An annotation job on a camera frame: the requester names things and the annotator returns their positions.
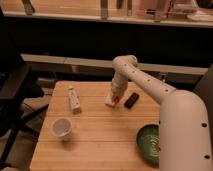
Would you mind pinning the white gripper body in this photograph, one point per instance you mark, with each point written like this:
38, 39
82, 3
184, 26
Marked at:
118, 87

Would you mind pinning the red pepper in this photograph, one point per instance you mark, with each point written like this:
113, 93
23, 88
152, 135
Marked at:
116, 99

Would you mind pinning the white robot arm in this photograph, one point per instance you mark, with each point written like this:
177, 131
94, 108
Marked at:
184, 133

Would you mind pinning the black rectangular block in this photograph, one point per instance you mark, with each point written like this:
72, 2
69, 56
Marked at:
131, 100

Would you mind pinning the green bowl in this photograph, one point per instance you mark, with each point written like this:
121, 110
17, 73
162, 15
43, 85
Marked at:
147, 140

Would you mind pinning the white plastic cup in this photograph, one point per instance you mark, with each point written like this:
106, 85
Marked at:
62, 128

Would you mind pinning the black office chair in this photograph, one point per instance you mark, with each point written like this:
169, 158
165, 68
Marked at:
16, 84

